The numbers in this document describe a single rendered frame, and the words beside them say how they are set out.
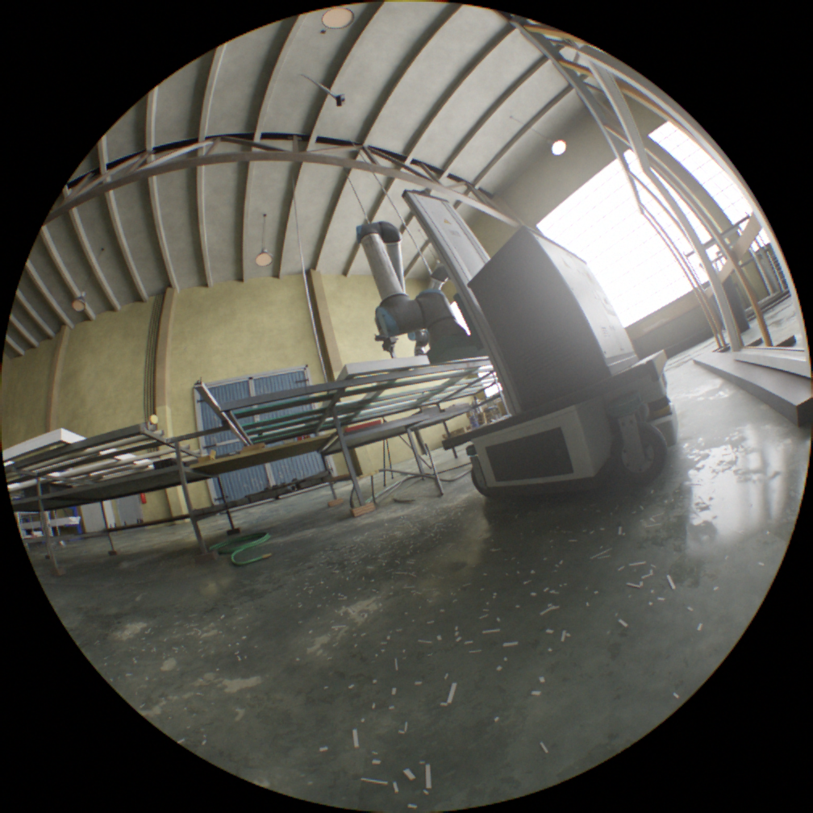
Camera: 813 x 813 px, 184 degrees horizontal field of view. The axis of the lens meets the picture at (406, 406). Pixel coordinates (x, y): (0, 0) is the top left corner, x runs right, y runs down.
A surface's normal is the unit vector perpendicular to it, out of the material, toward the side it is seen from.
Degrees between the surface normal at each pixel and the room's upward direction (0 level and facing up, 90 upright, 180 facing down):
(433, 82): 180
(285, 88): 180
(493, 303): 90
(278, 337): 90
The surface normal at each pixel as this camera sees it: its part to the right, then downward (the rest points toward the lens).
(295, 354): 0.45, -0.30
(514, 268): -0.86, 0.21
